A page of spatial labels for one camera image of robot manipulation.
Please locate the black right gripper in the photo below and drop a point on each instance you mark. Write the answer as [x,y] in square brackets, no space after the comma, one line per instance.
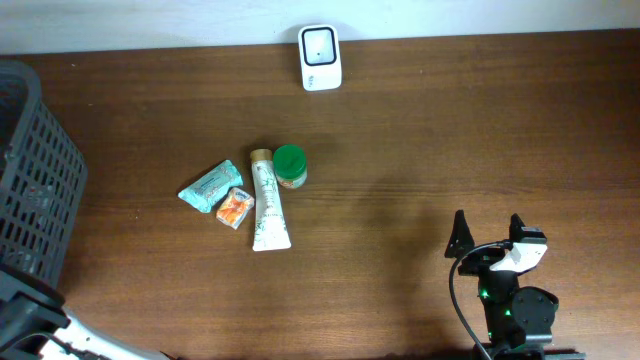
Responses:
[482,266]

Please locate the green lid jar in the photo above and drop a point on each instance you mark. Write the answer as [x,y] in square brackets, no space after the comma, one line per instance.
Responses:
[290,165]

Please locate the white cosmetic tube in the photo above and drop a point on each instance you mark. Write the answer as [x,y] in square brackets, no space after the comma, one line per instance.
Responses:
[270,227]

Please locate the orange tissue packet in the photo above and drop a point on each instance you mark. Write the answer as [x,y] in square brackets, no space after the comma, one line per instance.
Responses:
[235,207]

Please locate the teal wet wipes pack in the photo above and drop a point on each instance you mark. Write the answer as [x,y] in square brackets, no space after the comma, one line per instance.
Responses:
[212,187]

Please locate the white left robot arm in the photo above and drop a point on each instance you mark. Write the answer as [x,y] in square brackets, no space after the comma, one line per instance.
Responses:
[36,325]

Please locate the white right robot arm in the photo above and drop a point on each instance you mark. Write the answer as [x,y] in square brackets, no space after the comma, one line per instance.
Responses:
[519,319]

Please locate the white barcode scanner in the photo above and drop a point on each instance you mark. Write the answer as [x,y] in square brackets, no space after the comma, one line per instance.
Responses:
[320,57]

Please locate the dark grey plastic basket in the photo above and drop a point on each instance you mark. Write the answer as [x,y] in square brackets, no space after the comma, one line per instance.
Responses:
[43,176]

